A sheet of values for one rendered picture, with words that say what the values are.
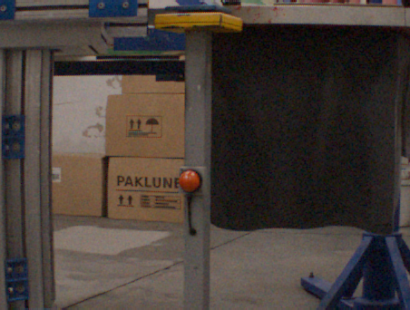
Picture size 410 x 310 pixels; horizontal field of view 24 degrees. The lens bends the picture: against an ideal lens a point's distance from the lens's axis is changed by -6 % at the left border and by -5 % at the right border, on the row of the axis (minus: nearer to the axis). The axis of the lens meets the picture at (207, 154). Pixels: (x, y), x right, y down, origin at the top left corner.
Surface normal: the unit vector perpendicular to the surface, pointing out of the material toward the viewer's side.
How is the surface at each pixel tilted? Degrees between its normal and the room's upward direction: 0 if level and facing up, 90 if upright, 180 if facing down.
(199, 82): 90
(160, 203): 90
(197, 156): 90
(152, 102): 89
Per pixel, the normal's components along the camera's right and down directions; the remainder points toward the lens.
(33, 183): 0.06, 0.05
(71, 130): -0.32, 0.04
